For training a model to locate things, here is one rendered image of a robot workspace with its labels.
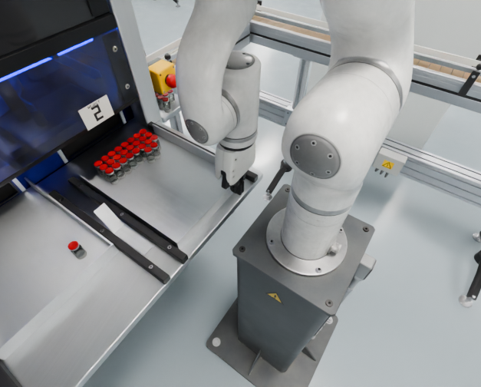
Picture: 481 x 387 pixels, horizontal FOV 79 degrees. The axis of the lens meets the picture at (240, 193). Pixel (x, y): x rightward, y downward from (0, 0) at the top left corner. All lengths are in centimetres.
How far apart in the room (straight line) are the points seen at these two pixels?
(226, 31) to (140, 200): 49
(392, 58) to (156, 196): 59
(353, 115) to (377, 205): 169
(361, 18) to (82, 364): 67
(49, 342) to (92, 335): 8
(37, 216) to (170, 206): 32
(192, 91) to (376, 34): 24
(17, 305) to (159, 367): 89
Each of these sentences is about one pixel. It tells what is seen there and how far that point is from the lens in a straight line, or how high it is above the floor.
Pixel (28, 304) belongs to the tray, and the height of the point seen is 88.
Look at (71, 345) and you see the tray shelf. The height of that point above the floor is 88.
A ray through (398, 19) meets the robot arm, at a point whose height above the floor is 134.
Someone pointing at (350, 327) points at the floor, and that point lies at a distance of 160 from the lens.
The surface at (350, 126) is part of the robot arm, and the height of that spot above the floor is 127.
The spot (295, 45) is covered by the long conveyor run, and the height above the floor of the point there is 89.
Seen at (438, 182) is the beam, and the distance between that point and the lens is 160.
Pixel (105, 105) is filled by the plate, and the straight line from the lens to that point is 86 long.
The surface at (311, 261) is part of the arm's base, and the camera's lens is 69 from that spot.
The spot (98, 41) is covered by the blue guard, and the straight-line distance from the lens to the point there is 82.
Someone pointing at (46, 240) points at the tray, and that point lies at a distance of 81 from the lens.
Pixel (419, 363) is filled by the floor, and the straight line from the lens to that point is 168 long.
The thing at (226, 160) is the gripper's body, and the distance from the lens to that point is 59.
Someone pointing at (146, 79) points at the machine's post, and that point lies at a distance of 93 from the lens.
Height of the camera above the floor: 147
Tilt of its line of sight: 51 degrees down
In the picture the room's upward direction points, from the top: straight up
